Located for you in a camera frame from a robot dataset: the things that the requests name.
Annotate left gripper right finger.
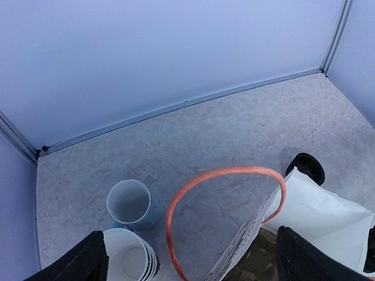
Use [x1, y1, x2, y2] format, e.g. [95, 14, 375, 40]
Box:
[276, 226, 370, 280]

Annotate stack of black cup lids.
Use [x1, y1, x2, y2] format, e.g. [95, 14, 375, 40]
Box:
[285, 153, 325, 186]

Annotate white paper takeout bag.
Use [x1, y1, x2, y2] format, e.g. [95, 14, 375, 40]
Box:
[166, 166, 374, 280]

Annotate light blue ceramic mug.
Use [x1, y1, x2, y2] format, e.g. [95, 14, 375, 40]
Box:
[106, 179, 158, 231]

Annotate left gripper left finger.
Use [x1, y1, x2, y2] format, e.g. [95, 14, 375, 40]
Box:
[27, 231, 109, 281]

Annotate brown cardboard cup carrier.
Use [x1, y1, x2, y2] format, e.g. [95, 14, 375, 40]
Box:
[223, 228, 278, 281]

